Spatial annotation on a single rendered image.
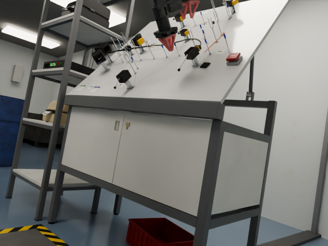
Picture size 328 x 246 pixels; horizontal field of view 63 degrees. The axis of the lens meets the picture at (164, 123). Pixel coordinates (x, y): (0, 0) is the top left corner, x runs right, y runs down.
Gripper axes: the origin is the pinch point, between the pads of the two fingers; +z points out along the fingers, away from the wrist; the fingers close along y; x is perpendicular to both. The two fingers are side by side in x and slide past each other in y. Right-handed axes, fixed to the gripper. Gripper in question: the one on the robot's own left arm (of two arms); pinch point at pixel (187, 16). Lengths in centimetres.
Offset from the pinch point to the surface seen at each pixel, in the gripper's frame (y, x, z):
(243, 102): -4, -39, 50
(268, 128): -23, -36, 61
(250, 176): -30, -9, 78
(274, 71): 71, -206, 65
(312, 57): 33, -215, 48
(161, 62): 28.3, -4.0, 23.1
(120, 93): 32, 24, 36
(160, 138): -4, 26, 53
